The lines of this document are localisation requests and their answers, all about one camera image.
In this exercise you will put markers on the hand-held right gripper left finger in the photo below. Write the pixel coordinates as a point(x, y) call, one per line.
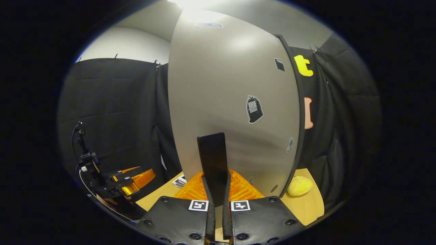
point(211, 217)

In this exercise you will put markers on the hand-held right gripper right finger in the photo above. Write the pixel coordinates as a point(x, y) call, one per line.
point(226, 217)

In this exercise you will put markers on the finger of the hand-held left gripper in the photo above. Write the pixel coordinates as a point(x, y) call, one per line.
point(141, 177)

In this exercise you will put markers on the dark grey cabinet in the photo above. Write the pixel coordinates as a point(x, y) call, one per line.
point(299, 136)

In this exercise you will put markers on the grey cabinet door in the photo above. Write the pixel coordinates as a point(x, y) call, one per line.
point(218, 85)

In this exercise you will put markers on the yellow lumpy toy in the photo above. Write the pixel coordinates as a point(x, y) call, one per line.
point(299, 186)

